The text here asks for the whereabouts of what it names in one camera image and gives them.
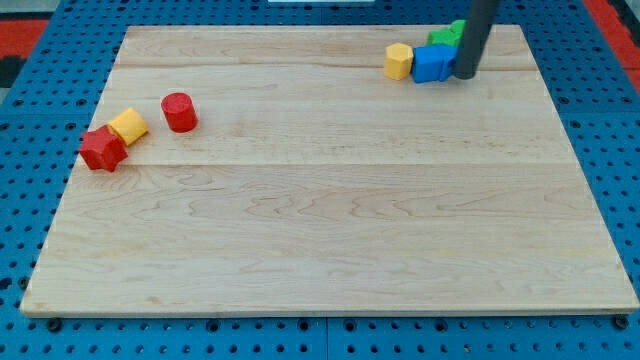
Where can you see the yellow hexagon block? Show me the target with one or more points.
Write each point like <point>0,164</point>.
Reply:
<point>398,61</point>

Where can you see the light wooden board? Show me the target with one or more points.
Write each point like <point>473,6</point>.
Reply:
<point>315,186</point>

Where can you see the red cylinder block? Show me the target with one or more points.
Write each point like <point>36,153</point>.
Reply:
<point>179,112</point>

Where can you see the blue block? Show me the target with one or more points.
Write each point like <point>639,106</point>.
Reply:
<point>433,63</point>

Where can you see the green block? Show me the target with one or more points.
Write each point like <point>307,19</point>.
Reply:
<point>450,35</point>

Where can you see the yellow cylinder block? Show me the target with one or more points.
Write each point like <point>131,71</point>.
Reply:
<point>129,126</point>

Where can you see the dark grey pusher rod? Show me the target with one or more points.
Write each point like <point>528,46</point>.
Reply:
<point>474,38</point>

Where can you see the red star block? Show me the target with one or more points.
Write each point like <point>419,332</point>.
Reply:
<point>102,149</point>

